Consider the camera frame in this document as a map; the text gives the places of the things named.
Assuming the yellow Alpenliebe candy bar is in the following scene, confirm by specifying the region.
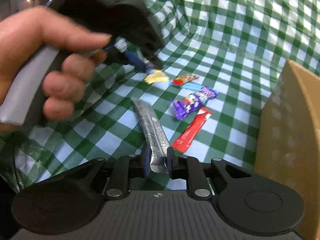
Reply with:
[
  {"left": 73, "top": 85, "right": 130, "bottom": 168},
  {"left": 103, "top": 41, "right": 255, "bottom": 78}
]
[{"left": 144, "top": 70, "right": 170, "bottom": 84}]

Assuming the silver grey snack stick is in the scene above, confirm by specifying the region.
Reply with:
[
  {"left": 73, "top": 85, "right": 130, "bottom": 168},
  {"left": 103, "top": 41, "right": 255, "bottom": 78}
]
[{"left": 131, "top": 98, "right": 170, "bottom": 174}]

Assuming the person's left hand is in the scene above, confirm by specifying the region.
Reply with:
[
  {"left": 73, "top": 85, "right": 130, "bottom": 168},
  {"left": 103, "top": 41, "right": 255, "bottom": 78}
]
[{"left": 1, "top": 6, "right": 111, "bottom": 121}]

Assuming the red snack bar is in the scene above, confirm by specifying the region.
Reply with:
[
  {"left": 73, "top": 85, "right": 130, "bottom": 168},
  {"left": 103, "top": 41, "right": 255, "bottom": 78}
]
[{"left": 172, "top": 107, "right": 212, "bottom": 153}]

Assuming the small red brown candy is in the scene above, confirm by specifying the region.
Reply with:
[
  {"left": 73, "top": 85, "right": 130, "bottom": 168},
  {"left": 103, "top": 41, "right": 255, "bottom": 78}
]
[{"left": 172, "top": 73, "right": 199, "bottom": 86}]

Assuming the light blue candy wrapper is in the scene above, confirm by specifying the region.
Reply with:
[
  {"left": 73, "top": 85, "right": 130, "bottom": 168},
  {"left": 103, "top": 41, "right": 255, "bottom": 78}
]
[{"left": 169, "top": 80, "right": 203, "bottom": 91}]

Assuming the purple chocolate wrapper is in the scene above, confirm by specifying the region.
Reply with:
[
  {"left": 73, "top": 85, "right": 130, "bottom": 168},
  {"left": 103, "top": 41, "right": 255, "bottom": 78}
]
[{"left": 172, "top": 86, "right": 219, "bottom": 120}]

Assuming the green white checkered cloth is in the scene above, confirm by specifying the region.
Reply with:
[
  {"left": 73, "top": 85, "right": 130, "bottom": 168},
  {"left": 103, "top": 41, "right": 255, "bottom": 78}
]
[{"left": 1, "top": 0, "right": 319, "bottom": 188}]

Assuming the cardboard box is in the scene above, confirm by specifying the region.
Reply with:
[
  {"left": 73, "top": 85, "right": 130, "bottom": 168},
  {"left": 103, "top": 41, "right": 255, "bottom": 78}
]
[{"left": 254, "top": 60, "right": 319, "bottom": 239}]

